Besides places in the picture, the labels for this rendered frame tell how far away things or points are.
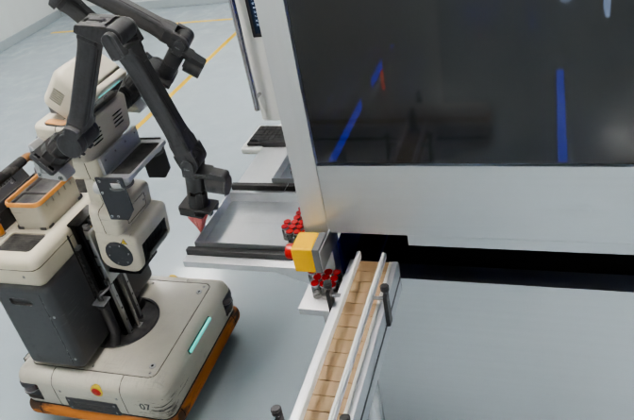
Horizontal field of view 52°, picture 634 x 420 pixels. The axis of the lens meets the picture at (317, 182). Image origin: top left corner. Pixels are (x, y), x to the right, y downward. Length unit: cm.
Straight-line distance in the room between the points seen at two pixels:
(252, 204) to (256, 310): 104
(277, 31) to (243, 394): 166
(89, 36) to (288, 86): 54
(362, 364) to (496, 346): 49
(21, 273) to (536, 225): 165
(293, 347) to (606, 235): 160
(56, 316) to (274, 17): 146
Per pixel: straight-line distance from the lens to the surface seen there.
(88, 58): 178
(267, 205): 205
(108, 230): 230
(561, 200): 150
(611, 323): 173
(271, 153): 235
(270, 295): 309
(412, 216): 156
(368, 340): 147
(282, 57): 143
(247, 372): 278
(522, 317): 172
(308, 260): 160
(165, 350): 258
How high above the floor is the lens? 197
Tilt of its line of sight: 31 degrees down
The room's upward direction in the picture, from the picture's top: 11 degrees counter-clockwise
